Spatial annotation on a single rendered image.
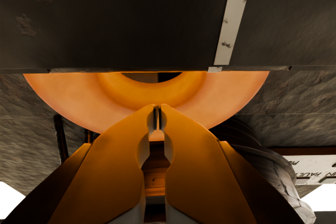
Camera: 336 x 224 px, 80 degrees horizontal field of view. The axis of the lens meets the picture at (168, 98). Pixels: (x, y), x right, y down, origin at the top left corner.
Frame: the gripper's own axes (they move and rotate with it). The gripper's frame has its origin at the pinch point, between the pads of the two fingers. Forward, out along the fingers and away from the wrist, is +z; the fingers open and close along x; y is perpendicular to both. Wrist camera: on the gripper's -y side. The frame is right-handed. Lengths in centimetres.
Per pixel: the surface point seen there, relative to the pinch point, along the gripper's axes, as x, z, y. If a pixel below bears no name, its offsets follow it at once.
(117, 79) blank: -3.1, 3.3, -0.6
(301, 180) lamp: 37, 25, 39
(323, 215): 484, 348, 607
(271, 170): 15.3, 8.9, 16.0
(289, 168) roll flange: 20.6, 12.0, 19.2
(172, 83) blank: 1.1, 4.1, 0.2
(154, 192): -0.7, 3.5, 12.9
